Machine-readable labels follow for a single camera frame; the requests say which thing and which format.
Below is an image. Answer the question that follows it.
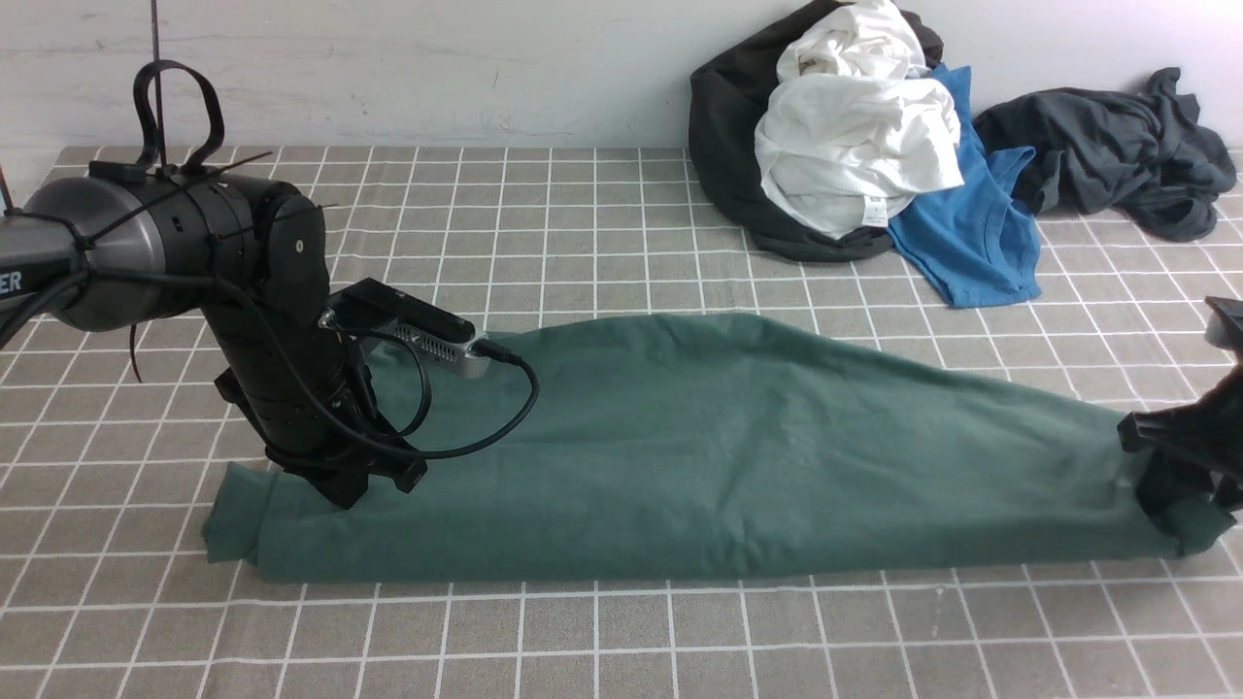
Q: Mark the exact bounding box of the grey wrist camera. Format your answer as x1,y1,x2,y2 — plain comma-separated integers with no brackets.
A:
319,279,491,381

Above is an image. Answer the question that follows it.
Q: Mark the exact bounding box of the dark grey garment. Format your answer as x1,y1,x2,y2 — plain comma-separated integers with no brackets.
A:
975,67,1237,243

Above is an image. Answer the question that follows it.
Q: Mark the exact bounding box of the green long sleeve shirt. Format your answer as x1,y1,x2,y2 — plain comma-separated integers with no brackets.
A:
203,313,1234,583

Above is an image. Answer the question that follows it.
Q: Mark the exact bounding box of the black camera cable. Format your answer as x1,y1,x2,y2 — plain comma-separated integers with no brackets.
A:
329,325,541,461

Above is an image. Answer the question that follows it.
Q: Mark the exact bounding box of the white garment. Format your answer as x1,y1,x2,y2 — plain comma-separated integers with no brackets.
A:
755,1,965,239

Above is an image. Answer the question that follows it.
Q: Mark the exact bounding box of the grey checkered tablecloth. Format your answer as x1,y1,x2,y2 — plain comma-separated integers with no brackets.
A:
1,147,1242,698

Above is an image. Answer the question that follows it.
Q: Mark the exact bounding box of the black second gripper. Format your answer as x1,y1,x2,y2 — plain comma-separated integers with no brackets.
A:
1117,297,1242,530

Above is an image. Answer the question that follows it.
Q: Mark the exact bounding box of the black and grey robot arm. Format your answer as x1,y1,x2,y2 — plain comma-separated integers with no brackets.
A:
2,160,1241,583

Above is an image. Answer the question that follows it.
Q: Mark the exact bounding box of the black garment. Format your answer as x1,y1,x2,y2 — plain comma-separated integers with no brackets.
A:
687,1,943,264

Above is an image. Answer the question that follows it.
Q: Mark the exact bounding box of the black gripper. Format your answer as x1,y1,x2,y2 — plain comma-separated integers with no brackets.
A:
265,428,429,510

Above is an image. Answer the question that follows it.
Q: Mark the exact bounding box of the blue t-shirt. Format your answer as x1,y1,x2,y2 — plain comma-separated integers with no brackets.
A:
889,65,1042,308

